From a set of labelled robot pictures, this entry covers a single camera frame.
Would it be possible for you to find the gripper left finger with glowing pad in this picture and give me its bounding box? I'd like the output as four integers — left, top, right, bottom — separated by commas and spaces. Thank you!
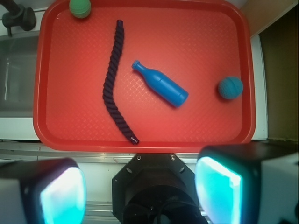
0, 158, 86, 224

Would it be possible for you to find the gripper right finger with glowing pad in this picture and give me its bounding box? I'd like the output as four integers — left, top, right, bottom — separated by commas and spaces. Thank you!
195, 142, 299, 224

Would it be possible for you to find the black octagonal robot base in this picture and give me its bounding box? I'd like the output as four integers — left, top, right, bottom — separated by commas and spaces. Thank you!
112, 154, 207, 224

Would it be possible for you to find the blue knitted ball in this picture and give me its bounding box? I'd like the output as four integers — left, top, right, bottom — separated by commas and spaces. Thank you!
218, 77, 243, 100

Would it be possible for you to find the blue plastic bottle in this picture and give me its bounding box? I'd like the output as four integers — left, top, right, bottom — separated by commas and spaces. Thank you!
132, 60, 189, 107

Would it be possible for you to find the metal sink basin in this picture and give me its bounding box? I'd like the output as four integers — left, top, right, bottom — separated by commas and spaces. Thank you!
0, 36, 38, 118

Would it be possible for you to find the red plastic tray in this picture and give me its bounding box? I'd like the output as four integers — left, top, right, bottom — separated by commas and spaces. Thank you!
33, 0, 256, 153

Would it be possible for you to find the green knitted ball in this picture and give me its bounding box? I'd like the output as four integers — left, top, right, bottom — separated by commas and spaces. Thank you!
69, 0, 91, 19

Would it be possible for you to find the dark blue twisted rope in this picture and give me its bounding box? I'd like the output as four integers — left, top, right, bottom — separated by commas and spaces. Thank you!
102, 19, 140, 145

